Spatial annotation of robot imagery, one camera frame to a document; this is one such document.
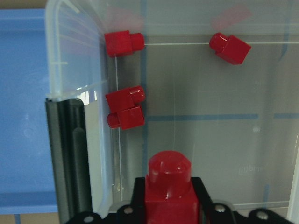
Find red block with stud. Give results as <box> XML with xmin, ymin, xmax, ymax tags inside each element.
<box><xmin>144</xmin><ymin>151</ymin><xmax>201</xmax><ymax>224</ymax></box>

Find red block upper pair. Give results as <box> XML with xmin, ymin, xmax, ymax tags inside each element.
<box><xmin>105</xmin><ymin>86</ymin><xmax>146</xmax><ymax>113</ymax></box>

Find red block front corner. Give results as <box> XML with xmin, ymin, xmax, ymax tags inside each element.
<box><xmin>104</xmin><ymin>30</ymin><xmax>145</xmax><ymax>57</ymax></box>

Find black box latch handle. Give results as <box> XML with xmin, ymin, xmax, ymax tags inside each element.
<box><xmin>45</xmin><ymin>99</ymin><xmax>93</xmax><ymax>224</ymax></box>

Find red block pair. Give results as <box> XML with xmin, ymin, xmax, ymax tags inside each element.
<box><xmin>105</xmin><ymin>86</ymin><xmax>146</xmax><ymax>113</ymax></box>
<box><xmin>107</xmin><ymin>105</ymin><xmax>145</xmax><ymax>130</ymax></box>

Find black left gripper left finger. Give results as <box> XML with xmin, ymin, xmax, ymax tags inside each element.
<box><xmin>130</xmin><ymin>177</ymin><xmax>146</xmax><ymax>224</ymax></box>

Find blue plastic tray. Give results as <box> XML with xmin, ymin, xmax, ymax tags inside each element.
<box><xmin>0</xmin><ymin>34</ymin><xmax>59</xmax><ymax>214</ymax></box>

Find red block near lid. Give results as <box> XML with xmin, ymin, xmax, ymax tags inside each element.
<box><xmin>209</xmin><ymin>33</ymin><xmax>251</xmax><ymax>65</ymax></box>

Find clear plastic storage box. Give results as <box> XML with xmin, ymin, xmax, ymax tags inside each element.
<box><xmin>46</xmin><ymin>0</ymin><xmax>299</xmax><ymax>224</ymax></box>

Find red block lower pair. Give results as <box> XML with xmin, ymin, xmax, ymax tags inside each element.
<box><xmin>107</xmin><ymin>105</ymin><xmax>145</xmax><ymax>130</ymax></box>

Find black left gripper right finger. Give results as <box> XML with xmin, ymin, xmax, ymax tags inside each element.
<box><xmin>191</xmin><ymin>177</ymin><xmax>214</xmax><ymax>224</ymax></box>

